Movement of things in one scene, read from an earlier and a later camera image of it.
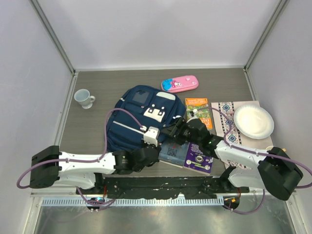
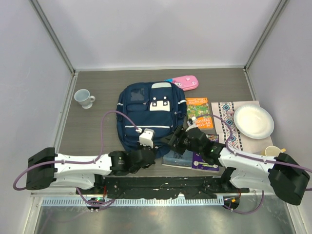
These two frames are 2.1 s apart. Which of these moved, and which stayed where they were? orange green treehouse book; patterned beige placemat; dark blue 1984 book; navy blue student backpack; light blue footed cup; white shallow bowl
Moved: navy blue student backpack; dark blue 1984 book
Stayed: orange green treehouse book; light blue footed cup; patterned beige placemat; white shallow bowl
